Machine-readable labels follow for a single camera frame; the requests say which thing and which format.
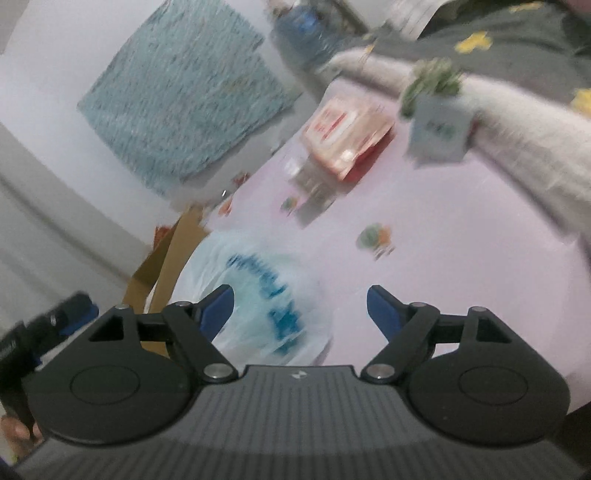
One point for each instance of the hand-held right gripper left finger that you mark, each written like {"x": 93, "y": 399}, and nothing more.
{"x": 219, "y": 309}

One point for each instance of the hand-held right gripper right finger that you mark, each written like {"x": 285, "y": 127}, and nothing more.
{"x": 383, "y": 309}

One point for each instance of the brown cardboard box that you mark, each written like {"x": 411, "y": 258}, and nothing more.
{"x": 171, "y": 258}

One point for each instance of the blue water bottle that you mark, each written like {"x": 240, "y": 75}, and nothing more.
{"x": 304, "y": 32}

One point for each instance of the pink wet wipes pack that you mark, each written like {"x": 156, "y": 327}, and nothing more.
{"x": 341, "y": 129}

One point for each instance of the teal patterned wall cloth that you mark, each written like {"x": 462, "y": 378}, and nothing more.
{"x": 184, "y": 92}

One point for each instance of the small white brown box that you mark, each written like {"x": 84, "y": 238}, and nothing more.
{"x": 314, "y": 194}

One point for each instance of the white plastic bag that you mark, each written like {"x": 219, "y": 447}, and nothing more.
{"x": 258, "y": 277}

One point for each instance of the grey blanket with yellow stars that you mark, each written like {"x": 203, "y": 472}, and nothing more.
{"x": 531, "y": 46}

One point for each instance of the person's left hand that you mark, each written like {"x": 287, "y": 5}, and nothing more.
{"x": 18, "y": 434}

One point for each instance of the white ribbed blanket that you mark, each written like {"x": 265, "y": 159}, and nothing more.
{"x": 521, "y": 138}

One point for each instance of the grey checked paper sheet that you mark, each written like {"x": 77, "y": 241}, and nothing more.
{"x": 411, "y": 16}

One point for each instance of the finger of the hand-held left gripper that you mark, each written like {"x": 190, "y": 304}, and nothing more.
{"x": 78, "y": 316}

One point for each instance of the grey square packet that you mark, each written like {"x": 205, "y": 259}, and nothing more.
{"x": 438, "y": 129}

